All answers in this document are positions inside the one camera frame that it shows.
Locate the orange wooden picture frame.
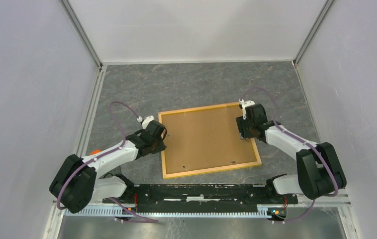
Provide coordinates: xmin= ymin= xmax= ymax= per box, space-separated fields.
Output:
xmin=158 ymin=102 xmax=263 ymax=180

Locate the brown cardboard backing board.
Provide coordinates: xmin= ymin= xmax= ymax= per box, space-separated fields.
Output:
xmin=158 ymin=103 xmax=262 ymax=179

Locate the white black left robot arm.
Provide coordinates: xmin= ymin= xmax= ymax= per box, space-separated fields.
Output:
xmin=49 ymin=119 xmax=167 ymax=213

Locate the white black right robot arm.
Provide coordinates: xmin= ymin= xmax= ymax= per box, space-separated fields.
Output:
xmin=236 ymin=100 xmax=347 ymax=203

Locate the orange curved toy block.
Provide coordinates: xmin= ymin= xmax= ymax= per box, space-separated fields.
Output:
xmin=90 ymin=149 xmax=101 ymax=155

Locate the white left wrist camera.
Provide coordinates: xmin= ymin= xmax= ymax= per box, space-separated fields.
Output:
xmin=137 ymin=116 xmax=154 ymax=129

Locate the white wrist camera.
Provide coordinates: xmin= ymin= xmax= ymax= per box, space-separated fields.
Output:
xmin=239 ymin=99 xmax=256 ymax=120
xmin=137 ymin=116 xmax=154 ymax=129

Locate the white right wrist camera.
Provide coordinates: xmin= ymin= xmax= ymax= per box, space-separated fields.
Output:
xmin=239 ymin=99 xmax=256 ymax=120

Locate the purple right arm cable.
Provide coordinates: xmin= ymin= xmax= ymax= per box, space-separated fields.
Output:
xmin=241 ymin=87 xmax=340 ymax=225

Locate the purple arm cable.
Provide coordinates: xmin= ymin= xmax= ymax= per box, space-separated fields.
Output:
xmin=56 ymin=101 xmax=160 ymax=224
xmin=241 ymin=87 xmax=340 ymax=225

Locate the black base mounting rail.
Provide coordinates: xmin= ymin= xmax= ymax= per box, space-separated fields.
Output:
xmin=117 ymin=184 xmax=298 ymax=213

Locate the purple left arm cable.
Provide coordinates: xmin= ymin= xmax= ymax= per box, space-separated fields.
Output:
xmin=56 ymin=101 xmax=160 ymax=224

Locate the aluminium extrusion frame rail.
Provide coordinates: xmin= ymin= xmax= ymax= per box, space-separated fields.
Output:
xmin=42 ymin=183 xmax=361 ymax=239

